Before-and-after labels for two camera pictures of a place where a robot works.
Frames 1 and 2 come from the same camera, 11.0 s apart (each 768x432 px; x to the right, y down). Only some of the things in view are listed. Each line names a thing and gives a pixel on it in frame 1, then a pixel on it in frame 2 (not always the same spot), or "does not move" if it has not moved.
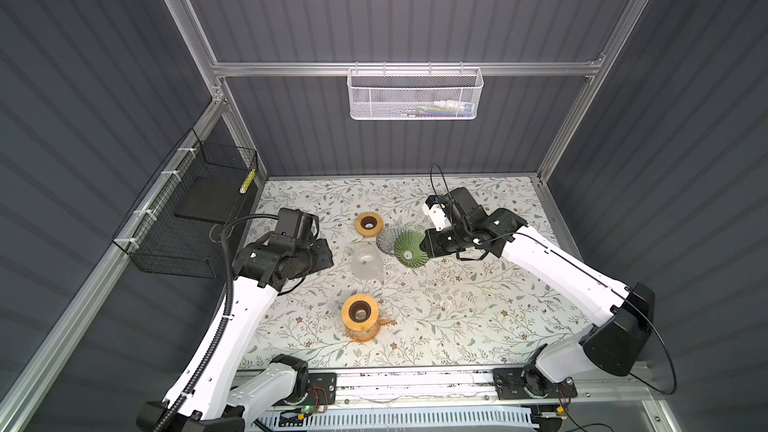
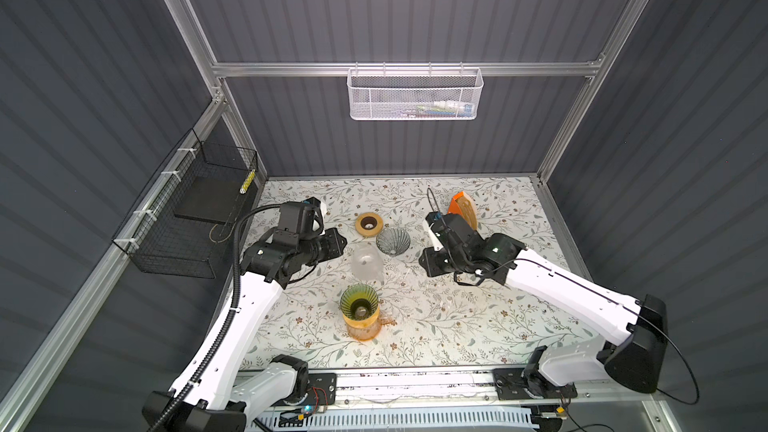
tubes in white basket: x=453 y=109 does not move
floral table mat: x=387 y=302 does not move
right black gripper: x=430 y=246 -> x=426 y=261
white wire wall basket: x=414 y=93 does not move
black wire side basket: x=177 y=226 does not move
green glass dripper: x=407 y=249 -> x=359 y=301
